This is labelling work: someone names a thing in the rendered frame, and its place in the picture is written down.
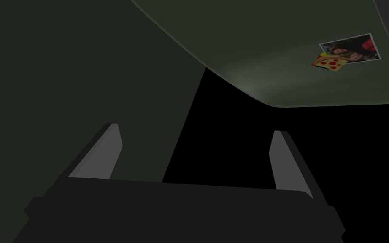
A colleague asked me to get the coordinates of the white-bordered photo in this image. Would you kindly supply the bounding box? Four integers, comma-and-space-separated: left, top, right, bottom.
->
319, 32, 382, 65

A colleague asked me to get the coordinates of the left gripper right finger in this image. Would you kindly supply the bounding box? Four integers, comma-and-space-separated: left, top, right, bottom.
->
268, 130, 330, 207

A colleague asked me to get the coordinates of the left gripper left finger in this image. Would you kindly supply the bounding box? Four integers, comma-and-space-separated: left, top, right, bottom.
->
67, 123, 124, 180

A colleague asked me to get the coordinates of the pizza slice magnet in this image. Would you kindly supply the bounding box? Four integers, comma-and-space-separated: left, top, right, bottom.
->
311, 53, 350, 73

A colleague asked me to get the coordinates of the dark green fridge door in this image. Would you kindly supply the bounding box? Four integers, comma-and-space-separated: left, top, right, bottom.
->
130, 0, 389, 108

